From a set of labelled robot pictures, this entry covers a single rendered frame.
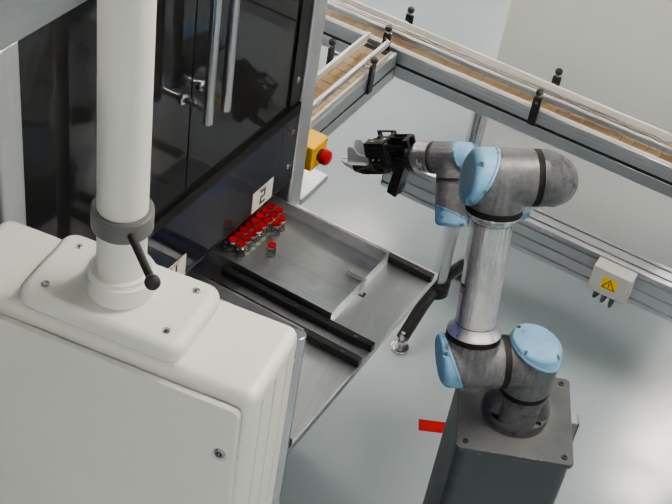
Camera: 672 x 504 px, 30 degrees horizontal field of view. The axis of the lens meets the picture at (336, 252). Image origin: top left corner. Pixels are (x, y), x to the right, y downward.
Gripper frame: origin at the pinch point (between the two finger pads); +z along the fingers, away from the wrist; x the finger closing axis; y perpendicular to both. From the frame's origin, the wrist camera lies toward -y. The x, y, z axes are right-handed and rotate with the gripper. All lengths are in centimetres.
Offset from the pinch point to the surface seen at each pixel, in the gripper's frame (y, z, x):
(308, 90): 23.6, -2.0, 9.5
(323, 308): -15.9, -12.2, 38.1
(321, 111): 2.0, 22.1, -23.7
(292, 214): -8.0, 10.9, 12.4
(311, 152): 4.6, 6.8, 3.8
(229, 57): 51, -21, 53
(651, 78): -36, -28, -125
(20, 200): 48, -14, 104
